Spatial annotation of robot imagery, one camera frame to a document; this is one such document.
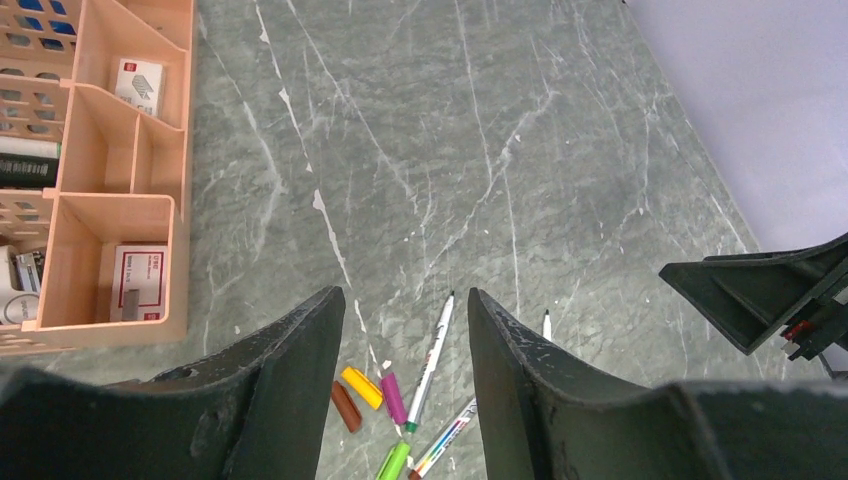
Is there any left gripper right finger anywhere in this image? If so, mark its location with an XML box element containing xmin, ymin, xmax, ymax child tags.
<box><xmin>468</xmin><ymin>288</ymin><xmax>847</xmax><ymax>479</ymax></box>

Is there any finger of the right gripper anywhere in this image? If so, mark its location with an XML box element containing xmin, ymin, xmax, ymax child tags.
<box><xmin>659</xmin><ymin>235</ymin><xmax>847</xmax><ymax>355</ymax></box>

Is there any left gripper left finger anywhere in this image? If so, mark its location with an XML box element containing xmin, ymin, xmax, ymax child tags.
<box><xmin>1</xmin><ymin>286</ymin><xmax>345</xmax><ymax>479</ymax></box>

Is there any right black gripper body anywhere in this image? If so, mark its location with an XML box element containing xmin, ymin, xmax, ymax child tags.
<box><xmin>778</xmin><ymin>268</ymin><xmax>847</xmax><ymax>361</ymax></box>

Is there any white marker pen orange tip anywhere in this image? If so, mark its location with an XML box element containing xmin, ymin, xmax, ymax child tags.
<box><xmin>542</xmin><ymin>309</ymin><xmax>552</xmax><ymax>341</ymax></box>

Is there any purple pen cap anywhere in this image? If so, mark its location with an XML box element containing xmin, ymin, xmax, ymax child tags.
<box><xmin>380</xmin><ymin>372</ymin><xmax>408</xmax><ymax>426</ymax></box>

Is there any green pen cap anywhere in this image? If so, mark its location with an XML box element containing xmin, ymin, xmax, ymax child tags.
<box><xmin>376</xmin><ymin>441</ymin><xmax>410</xmax><ymax>480</ymax></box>

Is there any white marker pen colourful label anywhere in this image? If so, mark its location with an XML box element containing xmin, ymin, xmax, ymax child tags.
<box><xmin>407</xmin><ymin>397</ymin><xmax>478</xmax><ymax>480</ymax></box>

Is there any brown pen cap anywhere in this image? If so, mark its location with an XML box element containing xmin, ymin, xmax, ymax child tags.
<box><xmin>331</xmin><ymin>381</ymin><xmax>363</xmax><ymax>433</ymax></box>

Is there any yellow pen cap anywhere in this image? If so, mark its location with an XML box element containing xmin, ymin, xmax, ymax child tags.
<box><xmin>341</xmin><ymin>366</ymin><xmax>384</xmax><ymax>410</ymax></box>

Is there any white marker pen upper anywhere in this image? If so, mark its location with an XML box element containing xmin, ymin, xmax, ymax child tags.
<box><xmin>405</xmin><ymin>290</ymin><xmax>456</xmax><ymax>433</ymax></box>

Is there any red white staple box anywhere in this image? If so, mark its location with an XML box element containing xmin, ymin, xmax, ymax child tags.
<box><xmin>109</xmin><ymin>244</ymin><xmax>167</xmax><ymax>322</ymax></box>

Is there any white calculator box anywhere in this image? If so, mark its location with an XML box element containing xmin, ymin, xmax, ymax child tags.
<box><xmin>1</xmin><ymin>245</ymin><xmax>46</xmax><ymax>325</ymax></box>

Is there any black green marker in organizer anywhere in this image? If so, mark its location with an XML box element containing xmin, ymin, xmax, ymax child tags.
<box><xmin>1</xmin><ymin>136</ymin><xmax>62</xmax><ymax>189</ymax></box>

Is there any white staple box upper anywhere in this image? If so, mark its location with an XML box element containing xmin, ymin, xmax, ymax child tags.
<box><xmin>114</xmin><ymin>58</ymin><xmax>165</xmax><ymax>117</ymax></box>

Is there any peach plastic file organizer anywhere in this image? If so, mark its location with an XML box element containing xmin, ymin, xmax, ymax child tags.
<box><xmin>1</xmin><ymin>1</ymin><xmax>196</xmax><ymax>356</ymax></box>

